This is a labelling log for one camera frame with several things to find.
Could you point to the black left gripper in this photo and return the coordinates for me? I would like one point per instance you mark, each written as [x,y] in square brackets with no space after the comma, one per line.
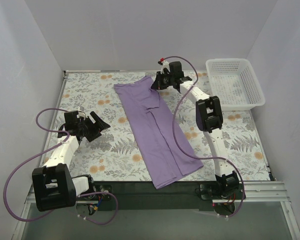
[91,129]

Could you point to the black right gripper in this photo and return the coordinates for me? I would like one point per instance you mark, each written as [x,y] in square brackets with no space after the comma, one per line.
[161,80]

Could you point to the purple t shirt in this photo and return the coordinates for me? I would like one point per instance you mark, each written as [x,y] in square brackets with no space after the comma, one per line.
[166,151]

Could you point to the white plastic laundry basket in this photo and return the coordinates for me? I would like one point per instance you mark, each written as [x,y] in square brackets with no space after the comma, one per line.
[234,82]

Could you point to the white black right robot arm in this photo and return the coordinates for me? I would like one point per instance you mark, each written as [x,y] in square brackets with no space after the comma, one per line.
[209,120]

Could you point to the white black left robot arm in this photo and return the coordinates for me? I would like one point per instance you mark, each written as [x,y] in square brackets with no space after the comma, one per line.
[54,187]

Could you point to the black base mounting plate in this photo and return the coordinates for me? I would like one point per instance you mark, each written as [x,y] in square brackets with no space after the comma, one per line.
[197,195]

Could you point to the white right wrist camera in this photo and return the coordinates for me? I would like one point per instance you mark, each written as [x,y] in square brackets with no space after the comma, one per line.
[165,66]

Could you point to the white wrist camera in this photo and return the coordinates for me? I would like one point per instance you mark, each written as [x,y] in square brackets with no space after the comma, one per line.
[81,113]
[165,66]

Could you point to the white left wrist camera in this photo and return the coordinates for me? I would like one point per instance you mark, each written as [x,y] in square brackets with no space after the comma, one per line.
[81,113]

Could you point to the aluminium frame rail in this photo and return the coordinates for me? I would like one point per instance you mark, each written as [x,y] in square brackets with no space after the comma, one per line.
[264,213]

